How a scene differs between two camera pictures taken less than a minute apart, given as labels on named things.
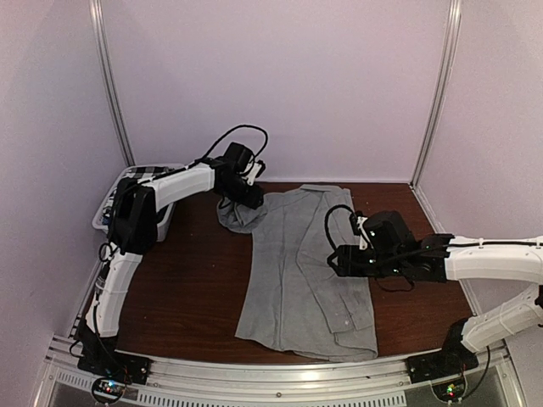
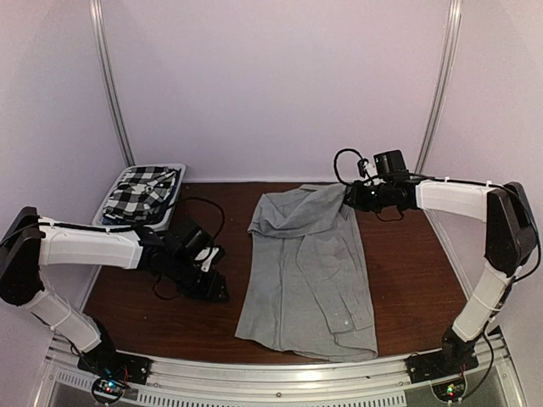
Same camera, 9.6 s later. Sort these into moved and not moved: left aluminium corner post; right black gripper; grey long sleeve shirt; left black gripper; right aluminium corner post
Moved: right black gripper; left black gripper
Not moved: left aluminium corner post; right aluminium corner post; grey long sleeve shirt
